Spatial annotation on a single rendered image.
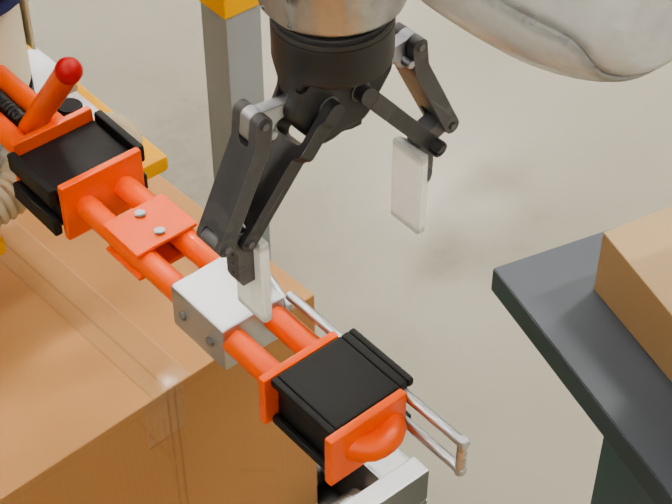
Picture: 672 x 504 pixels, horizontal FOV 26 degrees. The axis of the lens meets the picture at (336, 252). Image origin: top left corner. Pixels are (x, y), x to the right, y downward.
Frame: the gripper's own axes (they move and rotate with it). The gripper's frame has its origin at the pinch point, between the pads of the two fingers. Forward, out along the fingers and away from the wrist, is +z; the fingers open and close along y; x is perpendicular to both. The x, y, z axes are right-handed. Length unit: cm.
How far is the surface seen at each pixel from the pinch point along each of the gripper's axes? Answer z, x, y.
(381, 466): 76, -28, -31
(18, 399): 41, -37, 10
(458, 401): 136, -65, -83
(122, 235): 12.8, -23.1, 3.5
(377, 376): 11.9, 2.6, -2.0
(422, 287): 136, -92, -98
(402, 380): 11.9, 4.1, -3.2
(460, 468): 15.3, 10.9, -2.9
